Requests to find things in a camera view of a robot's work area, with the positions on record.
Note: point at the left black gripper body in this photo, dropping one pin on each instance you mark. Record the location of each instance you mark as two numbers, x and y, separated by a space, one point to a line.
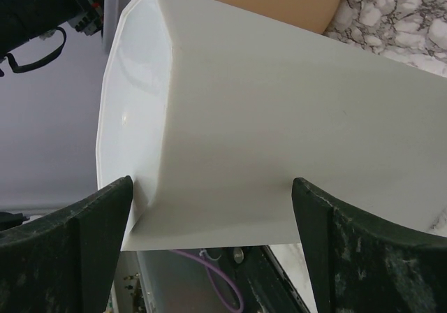
24 20

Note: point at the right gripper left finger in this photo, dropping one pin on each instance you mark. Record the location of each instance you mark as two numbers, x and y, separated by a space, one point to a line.
65 261

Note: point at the white octagonal bin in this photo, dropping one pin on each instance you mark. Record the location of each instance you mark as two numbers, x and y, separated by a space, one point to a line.
213 111

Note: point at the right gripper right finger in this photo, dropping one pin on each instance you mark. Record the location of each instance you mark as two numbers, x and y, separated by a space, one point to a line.
359 262

